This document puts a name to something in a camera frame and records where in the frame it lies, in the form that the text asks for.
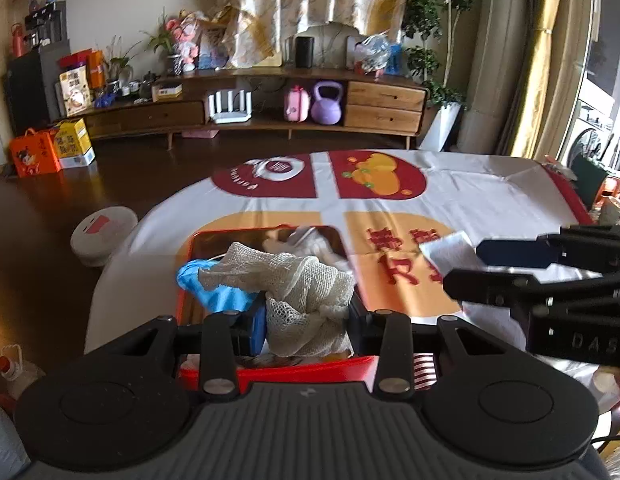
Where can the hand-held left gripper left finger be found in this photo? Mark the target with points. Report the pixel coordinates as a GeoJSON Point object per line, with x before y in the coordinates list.
{"type": "Point", "coordinates": [257, 327]}

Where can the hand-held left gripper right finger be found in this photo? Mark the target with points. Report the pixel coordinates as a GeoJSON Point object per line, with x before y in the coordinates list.
{"type": "Point", "coordinates": [357, 320]}

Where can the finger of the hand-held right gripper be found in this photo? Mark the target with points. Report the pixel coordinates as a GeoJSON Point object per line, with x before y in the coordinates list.
{"type": "Point", "coordinates": [509, 252]}
{"type": "Point", "coordinates": [489, 285]}

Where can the blue rubber glove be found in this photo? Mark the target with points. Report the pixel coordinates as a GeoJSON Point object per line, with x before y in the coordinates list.
{"type": "Point", "coordinates": [225, 300]}

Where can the white mesh cloth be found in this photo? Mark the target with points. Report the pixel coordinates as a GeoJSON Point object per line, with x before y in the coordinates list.
{"type": "Point", "coordinates": [300, 300]}

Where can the red metal tin box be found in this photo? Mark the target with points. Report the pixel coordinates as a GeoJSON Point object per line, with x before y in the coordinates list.
{"type": "Point", "coordinates": [310, 367]}

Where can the printed white red tablecloth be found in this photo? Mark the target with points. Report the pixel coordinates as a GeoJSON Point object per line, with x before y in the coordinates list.
{"type": "Point", "coordinates": [464, 190]}

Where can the green utensil holder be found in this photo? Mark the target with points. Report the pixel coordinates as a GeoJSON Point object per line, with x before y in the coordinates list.
{"type": "Point", "coordinates": [587, 180]}

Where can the orange container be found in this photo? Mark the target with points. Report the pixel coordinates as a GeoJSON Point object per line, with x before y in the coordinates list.
{"type": "Point", "coordinates": [612, 187]}

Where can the washing machine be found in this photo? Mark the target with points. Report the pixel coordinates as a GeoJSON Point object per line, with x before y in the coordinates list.
{"type": "Point", "coordinates": [589, 135]}

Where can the tall tree in white pot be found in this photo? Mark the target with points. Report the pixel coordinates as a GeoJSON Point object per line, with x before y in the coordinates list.
{"type": "Point", "coordinates": [439, 125]}

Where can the white robot vacuum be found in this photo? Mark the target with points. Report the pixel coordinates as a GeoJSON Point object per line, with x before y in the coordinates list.
{"type": "Point", "coordinates": [100, 232]}

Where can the white cloth-covered column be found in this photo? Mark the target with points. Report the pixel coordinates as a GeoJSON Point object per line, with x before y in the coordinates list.
{"type": "Point", "coordinates": [494, 60]}

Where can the wooden TV stand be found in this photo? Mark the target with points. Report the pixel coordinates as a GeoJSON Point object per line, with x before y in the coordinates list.
{"type": "Point", "coordinates": [384, 105]}

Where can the yellow curtain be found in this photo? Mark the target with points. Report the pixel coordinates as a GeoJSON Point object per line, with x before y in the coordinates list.
{"type": "Point", "coordinates": [544, 60]}

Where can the purple kettlebell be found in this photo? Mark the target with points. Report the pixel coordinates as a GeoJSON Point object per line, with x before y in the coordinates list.
{"type": "Point", "coordinates": [327, 110]}

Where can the white router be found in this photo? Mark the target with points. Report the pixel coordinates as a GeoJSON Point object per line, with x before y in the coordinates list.
{"type": "Point", "coordinates": [230, 112]}

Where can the pink toy case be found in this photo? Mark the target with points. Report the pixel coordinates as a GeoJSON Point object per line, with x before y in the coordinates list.
{"type": "Point", "coordinates": [296, 105]}

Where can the blue packet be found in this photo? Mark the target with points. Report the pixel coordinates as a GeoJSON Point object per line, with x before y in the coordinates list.
{"type": "Point", "coordinates": [395, 60]}

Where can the clear plastic bag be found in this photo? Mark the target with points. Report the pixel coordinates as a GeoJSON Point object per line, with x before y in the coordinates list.
{"type": "Point", "coordinates": [372, 55]}

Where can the plastic oil bottle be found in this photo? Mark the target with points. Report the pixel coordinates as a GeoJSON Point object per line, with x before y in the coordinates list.
{"type": "Point", "coordinates": [20, 375]}

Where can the small white box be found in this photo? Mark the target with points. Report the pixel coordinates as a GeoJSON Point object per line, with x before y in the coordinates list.
{"type": "Point", "coordinates": [170, 91]}

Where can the yellow carton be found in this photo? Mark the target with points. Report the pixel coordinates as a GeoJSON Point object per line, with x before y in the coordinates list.
{"type": "Point", "coordinates": [75, 142]}

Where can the dark teapot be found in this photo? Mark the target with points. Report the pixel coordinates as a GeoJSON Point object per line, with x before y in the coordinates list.
{"type": "Point", "coordinates": [147, 87]}

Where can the black cylinder speaker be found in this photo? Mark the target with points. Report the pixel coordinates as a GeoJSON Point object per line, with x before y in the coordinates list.
{"type": "Point", "coordinates": [305, 52]}

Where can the grey fan-shaped ornament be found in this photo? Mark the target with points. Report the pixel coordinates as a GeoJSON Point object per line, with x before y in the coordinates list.
{"type": "Point", "coordinates": [335, 42]}

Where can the plant in striped pot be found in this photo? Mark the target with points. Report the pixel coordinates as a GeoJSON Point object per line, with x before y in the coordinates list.
{"type": "Point", "coordinates": [174, 62]}

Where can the picture card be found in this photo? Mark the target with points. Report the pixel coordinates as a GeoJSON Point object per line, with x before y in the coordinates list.
{"type": "Point", "coordinates": [212, 50]}

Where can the orange gift bag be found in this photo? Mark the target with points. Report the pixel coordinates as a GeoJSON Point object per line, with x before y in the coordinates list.
{"type": "Point", "coordinates": [32, 155]}

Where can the pink plush doll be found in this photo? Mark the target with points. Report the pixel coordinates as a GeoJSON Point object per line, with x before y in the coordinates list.
{"type": "Point", "coordinates": [185, 45]}

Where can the small green potted plant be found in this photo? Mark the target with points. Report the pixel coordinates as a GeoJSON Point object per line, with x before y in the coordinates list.
{"type": "Point", "coordinates": [117, 67]}

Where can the white snack box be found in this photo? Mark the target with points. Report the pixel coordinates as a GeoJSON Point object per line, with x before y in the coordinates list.
{"type": "Point", "coordinates": [75, 95]}

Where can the orange gift bags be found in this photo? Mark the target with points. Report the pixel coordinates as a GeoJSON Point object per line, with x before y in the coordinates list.
{"type": "Point", "coordinates": [92, 67]}

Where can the floral draped sheet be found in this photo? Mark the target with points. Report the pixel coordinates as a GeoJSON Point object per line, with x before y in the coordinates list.
{"type": "Point", "coordinates": [310, 0]}

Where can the black cabinet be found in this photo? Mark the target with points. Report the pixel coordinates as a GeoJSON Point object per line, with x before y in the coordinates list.
{"type": "Point", "coordinates": [30, 90]}

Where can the black coffee machine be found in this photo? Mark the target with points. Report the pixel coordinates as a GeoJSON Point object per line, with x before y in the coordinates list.
{"type": "Point", "coordinates": [47, 25]}

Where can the red bottle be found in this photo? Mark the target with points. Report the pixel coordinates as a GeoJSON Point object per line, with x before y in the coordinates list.
{"type": "Point", "coordinates": [17, 42]}

